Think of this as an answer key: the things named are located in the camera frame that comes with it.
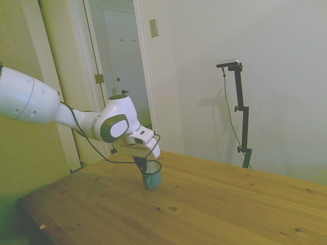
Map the white closed door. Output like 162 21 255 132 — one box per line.
102 7 152 131

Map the silver stereo camera bar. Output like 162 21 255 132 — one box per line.
216 59 241 68

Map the white open door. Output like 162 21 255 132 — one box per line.
24 0 89 174

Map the black jointed camera stand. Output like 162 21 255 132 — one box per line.
227 63 253 169

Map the beige light switch plate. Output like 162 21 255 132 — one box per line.
149 18 159 38

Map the teal enamel mug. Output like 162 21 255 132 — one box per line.
141 160 162 191

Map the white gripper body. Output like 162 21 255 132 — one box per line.
119 137 162 160

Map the white door frame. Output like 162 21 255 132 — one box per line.
65 0 160 154

